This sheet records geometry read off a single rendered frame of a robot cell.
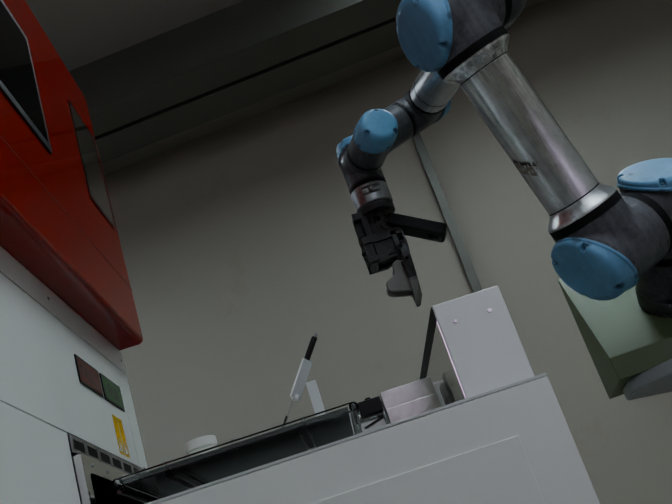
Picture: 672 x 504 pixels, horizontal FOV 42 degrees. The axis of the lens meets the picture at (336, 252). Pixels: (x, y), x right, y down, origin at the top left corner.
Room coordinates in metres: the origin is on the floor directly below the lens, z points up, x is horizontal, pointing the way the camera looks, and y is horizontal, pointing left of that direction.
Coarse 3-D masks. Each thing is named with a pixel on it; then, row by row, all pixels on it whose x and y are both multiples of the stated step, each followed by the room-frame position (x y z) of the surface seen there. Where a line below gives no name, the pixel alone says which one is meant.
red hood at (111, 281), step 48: (0, 0) 1.11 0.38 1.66; (0, 48) 1.05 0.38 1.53; (48, 48) 1.38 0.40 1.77; (0, 96) 1.02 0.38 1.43; (48, 96) 1.30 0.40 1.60; (0, 144) 0.98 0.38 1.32; (48, 144) 1.21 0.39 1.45; (96, 144) 1.63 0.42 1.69; (0, 192) 0.95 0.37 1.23; (48, 192) 1.17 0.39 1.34; (96, 192) 1.50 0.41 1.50; (0, 240) 1.05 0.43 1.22; (48, 240) 1.11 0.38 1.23; (96, 240) 1.42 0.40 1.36; (96, 288) 1.34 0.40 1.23
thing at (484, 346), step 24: (456, 312) 1.12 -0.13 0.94; (480, 312) 1.12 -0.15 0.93; (504, 312) 1.12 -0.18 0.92; (456, 336) 1.12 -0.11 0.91; (480, 336) 1.12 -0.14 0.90; (504, 336) 1.12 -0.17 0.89; (456, 360) 1.12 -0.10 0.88; (480, 360) 1.12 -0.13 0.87; (504, 360) 1.12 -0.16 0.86; (528, 360) 1.13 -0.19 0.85; (480, 384) 1.12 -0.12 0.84; (504, 384) 1.12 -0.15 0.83
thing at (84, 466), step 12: (72, 456) 1.19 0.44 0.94; (84, 456) 1.21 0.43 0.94; (84, 468) 1.19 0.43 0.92; (96, 468) 1.25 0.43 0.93; (108, 468) 1.32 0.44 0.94; (84, 480) 1.19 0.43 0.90; (96, 480) 1.28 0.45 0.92; (108, 480) 1.31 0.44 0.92; (84, 492) 1.19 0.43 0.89; (132, 492) 1.47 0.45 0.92
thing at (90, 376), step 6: (78, 360) 1.31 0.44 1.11; (84, 366) 1.34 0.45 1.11; (84, 372) 1.33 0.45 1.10; (90, 372) 1.37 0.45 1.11; (96, 372) 1.40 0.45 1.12; (84, 378) 1.32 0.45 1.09; (90, 378) 1.36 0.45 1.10; (96, 378) 1.40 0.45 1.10; (90, 384) 1.35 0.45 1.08; (96, 384) 1.39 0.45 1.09
